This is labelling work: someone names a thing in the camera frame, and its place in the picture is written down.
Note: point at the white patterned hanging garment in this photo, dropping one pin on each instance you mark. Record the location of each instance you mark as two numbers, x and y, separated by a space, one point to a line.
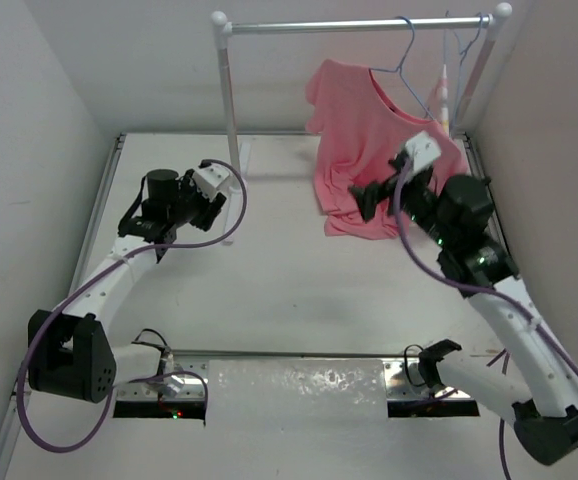
438 102

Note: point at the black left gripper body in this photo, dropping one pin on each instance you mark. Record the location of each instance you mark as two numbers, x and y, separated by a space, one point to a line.
188 200

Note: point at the white clothes rack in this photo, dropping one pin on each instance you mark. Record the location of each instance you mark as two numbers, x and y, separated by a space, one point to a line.
223 30

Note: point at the pink t shirt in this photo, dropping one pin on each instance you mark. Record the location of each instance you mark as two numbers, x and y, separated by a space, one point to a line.
360 130

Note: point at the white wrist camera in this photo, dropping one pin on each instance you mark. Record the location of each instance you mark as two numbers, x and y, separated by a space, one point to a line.
210 179
422 150

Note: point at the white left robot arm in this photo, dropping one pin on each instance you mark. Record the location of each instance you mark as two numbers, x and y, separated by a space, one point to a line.
70 353

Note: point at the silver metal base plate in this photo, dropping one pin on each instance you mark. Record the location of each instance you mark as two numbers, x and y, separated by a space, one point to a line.
305 375

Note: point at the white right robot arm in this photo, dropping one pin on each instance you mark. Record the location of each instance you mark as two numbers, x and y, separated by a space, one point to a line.
542 408

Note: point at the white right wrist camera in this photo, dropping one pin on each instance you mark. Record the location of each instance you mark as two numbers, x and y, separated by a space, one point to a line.
422 150

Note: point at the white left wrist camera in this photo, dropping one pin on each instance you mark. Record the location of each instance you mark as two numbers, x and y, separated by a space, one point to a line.
210 179

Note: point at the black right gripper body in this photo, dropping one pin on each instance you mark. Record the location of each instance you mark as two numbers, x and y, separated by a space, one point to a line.
417 199

